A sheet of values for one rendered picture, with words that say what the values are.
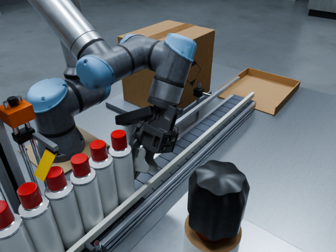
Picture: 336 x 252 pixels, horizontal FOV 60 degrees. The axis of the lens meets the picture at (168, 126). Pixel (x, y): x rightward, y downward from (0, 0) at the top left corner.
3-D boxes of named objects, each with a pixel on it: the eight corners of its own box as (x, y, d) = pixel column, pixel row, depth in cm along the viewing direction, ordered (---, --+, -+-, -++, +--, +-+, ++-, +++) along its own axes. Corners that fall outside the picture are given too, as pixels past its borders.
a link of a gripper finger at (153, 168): (147, 187, 71) (158, 152, 70) (129, 177, 74) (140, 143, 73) (154, 185, 74) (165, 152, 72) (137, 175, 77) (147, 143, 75)
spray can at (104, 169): (102, 222, 68) (89, 155, 56) (95, 207, 72) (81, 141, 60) (123, 213, 70) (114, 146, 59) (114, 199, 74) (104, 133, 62)
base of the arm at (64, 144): (58, 169, 89) (51, 143, 84) (28, 151, 96) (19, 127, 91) (94, 144, 100) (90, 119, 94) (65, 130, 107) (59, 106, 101)
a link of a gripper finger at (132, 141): (128, 163, 69) (138, 128, 67) (123, 161, 70) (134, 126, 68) (140, 162, 73) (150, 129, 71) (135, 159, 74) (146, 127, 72)
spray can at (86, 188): (99, 238, 65) (84, 169, 53) (78, 233, 66) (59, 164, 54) (109, 219, 69) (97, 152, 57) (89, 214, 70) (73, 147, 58)
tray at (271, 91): (274, 115, 116) (276, 107, 114) (217, 96, 129) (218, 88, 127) (298, 88, 136) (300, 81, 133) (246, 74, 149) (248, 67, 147)
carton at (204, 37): (167, 119, 110) (167, 50, 95) (123, 100, 123) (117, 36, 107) (210, 90, 130) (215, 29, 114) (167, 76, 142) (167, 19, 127)
